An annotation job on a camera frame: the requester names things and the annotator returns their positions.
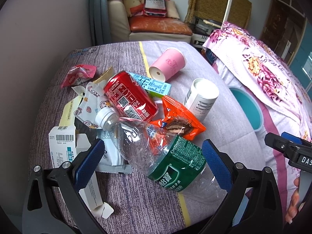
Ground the orange Ovaltine snack wrapper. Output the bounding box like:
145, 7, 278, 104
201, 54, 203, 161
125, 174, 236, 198
150, 95, 206, 141

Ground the clear plastic water bottle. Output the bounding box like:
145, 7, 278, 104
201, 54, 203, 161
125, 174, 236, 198
95, 107, 226, 205

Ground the cream cartoon pillow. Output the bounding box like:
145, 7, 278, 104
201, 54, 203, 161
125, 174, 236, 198
123, 0, 144, 18

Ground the person's right hand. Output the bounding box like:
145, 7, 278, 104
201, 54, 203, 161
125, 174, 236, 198
285, 178, 300, 224

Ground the beige small pillow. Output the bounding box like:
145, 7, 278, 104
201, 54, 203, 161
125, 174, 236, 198
165, 0, 180, 19

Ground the cream leather sofa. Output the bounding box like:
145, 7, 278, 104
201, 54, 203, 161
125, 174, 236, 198
108, 0, 192, 43

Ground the red Hennessy gift bag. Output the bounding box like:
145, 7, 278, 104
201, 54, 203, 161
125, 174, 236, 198
143, 0, 167, 18

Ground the white paper cup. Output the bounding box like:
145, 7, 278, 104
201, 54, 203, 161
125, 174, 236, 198
183, 78, 219, 121

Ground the teal plastic trash bin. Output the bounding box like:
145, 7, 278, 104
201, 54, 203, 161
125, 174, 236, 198
229, 86, 264, 132

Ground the yellow white paper packet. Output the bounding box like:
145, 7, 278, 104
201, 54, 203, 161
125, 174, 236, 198
59, 96, 82, 126

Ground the leopard print cloth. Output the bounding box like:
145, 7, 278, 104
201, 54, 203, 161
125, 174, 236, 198
184, 0, 252, 28

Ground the orange seat cushion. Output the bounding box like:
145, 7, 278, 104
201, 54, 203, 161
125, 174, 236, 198
129, 16, 192, 36

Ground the red cola can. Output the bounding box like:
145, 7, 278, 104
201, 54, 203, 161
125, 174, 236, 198
104, 71, 158, 122

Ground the blue milk carton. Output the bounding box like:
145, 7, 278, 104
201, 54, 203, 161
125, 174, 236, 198
129, 72, 171, 98

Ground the white medicine box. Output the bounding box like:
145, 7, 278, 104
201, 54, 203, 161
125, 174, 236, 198
49, 125, 114, 219

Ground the pink paper cup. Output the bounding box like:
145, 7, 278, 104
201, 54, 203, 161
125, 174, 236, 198
149, 48, 186, 82

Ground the cartoon printed face mask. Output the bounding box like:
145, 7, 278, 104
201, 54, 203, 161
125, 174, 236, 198
72, 82, 116, 129

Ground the pink floral quilt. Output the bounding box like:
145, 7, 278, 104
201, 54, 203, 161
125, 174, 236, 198
203, 22, 311, 211

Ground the teal glass cabinet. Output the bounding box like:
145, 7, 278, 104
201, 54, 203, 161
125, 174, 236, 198
290, 21, 312, 98

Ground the red pink snack wrapper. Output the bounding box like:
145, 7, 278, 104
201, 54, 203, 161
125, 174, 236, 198
60, 65, 97, 88

